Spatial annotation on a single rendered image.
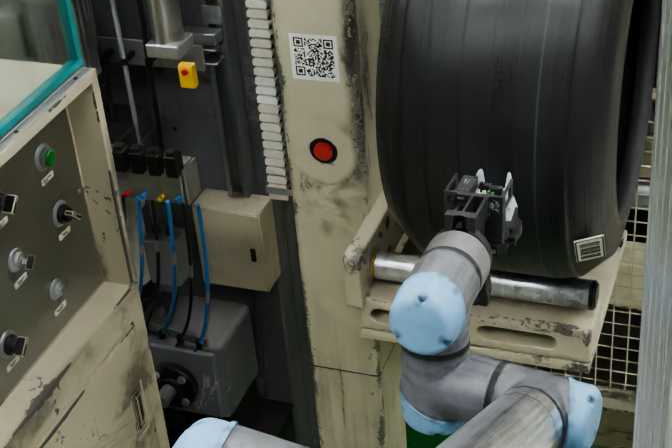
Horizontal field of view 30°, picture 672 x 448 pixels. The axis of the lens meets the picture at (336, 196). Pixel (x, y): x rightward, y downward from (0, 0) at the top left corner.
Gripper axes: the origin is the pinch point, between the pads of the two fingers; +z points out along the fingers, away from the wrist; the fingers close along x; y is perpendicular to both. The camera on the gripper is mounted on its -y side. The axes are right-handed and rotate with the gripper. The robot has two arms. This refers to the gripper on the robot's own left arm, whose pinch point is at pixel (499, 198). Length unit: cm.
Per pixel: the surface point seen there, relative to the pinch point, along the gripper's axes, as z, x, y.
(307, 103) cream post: 22.5, 35.1, 0.7
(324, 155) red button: 23.0, 32.9, -7.9
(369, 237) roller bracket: 19.3, 24.7, -19.1
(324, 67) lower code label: 21.8, 31.7, 7.1
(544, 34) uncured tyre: 4.2, -4.1, 20.9
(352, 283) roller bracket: 13.9, 25.7, -24.3
